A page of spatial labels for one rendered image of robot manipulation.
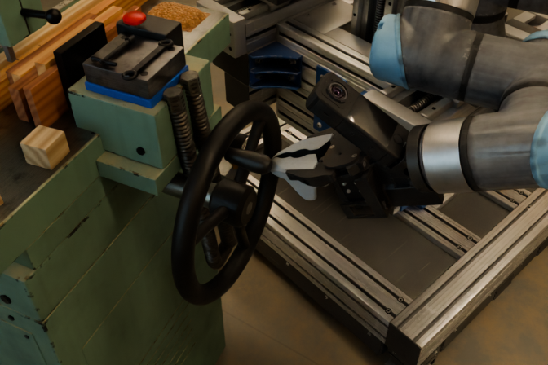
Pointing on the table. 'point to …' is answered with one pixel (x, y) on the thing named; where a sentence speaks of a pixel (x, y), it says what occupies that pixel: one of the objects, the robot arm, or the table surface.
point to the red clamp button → (134, 18)
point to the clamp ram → (78, 54)
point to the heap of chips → (187, 18)
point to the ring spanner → (147, 59)
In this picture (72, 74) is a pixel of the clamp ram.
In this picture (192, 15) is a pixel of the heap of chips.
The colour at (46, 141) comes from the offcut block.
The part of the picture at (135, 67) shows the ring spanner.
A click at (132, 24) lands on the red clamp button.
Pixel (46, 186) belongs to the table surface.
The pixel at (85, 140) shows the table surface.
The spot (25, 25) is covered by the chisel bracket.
